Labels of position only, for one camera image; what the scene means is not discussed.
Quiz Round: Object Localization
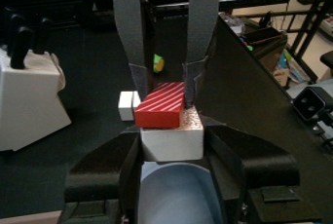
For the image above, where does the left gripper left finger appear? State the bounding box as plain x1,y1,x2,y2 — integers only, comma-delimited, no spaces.
65,125,144,204

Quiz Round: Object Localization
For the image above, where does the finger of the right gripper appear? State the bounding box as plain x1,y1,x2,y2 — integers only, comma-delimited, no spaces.
181,0,221,109
113,0,157,102

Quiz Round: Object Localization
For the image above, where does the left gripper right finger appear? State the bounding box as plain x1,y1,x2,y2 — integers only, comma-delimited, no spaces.
200,114,303,210

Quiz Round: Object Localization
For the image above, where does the white foam block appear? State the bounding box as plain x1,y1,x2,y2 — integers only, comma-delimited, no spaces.
134,81,206,163

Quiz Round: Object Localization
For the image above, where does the speckled maki sushi toy block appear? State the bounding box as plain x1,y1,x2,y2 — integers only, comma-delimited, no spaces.
118,90,142,122

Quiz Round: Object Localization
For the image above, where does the clear plastic bag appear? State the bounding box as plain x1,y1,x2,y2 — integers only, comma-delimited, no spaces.
218,11,245,37

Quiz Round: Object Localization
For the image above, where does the green and yellow toy food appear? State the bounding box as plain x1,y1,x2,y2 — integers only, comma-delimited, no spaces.
153,54,168,74

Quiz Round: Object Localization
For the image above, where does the open brown cardboard box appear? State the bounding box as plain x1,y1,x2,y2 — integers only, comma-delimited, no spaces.
243,26,291,73

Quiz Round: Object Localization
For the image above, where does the grey mixing bowl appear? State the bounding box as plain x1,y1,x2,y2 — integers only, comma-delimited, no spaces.
137,161,225,224

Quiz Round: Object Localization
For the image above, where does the black webcam box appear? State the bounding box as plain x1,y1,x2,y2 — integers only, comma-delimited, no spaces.
292,86,333,123

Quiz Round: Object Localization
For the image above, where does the colourful cardboard packet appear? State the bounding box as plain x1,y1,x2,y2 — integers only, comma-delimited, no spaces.
272,50,309,88

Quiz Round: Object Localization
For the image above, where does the white toy knife block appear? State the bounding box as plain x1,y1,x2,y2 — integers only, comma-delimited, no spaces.
0,47,73,153

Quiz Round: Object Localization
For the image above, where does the black chair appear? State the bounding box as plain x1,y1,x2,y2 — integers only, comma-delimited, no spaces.
319,50,333,73

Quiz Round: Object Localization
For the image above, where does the black metal frame leg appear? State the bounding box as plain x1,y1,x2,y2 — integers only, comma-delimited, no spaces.
285,0,333,85

